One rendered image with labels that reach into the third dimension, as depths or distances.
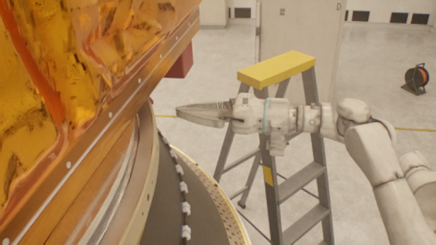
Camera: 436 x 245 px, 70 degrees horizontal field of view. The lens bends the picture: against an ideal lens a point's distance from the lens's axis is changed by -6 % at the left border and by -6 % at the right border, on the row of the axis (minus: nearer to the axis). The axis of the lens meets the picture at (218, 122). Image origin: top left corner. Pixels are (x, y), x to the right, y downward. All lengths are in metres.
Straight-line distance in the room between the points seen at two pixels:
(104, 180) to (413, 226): 0.54
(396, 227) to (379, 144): 0.15
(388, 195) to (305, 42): 3.23
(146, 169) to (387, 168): 0.46
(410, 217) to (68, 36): 0.61
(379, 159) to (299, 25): 3.15
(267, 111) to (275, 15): 3.04
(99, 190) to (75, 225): 0.08
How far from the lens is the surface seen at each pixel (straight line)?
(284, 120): 0.68
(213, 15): 7.33
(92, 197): 0.60
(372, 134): 0.66
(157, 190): 0.82
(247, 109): 0.67
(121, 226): 0.59
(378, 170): 0.65
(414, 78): 5.20
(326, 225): 2.27
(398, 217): 0.65
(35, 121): 0.45
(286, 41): 3.77
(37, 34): 0.47
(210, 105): 0.75
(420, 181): 1.16
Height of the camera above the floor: 2.15
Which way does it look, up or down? 33 degrees down
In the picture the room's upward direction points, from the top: 2 degrees counter-clockwise
